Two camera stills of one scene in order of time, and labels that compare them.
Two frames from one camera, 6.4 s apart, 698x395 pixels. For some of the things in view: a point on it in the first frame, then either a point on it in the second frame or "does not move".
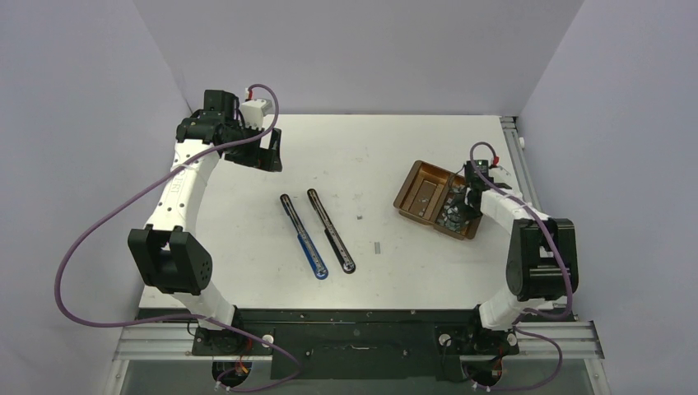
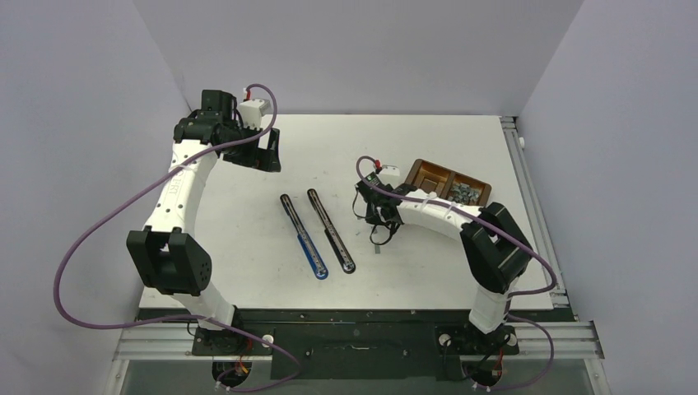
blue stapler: [319, 271] does not move
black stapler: [346, 262] does not move
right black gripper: [471, 211] -> [373, 217]
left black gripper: [266, 158] does not move
